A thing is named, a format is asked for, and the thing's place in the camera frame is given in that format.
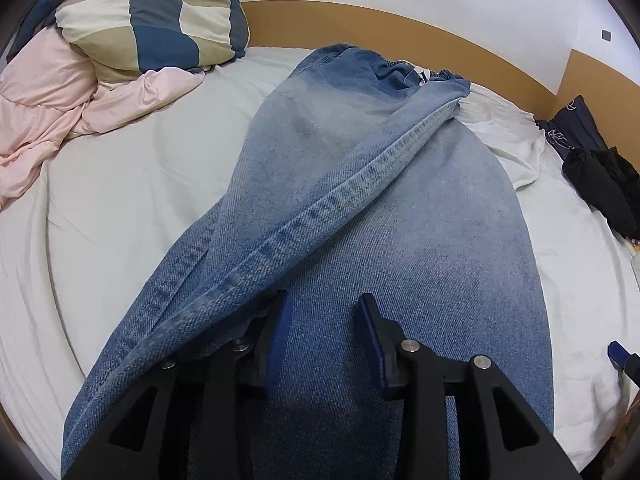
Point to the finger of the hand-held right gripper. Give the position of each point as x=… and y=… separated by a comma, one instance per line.
x=625, y=360

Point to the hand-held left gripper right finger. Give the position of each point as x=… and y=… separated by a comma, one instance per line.
x=374, y=345

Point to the pink blanket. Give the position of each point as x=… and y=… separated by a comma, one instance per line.
x=45, y=105

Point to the blue denim jeans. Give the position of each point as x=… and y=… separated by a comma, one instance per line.
x=400, y=220

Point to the black garment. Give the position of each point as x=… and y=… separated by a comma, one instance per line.
x=607, y=185

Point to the blue and beige checkered pillow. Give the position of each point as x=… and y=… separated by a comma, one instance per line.
x=155, y=15

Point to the white bed sheet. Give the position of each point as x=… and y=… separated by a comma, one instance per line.
x=140, y=180

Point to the tan wooden bed board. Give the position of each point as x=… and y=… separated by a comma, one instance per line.
x=400, y=35

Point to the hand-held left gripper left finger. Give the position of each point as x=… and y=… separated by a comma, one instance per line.
x=275, y=345

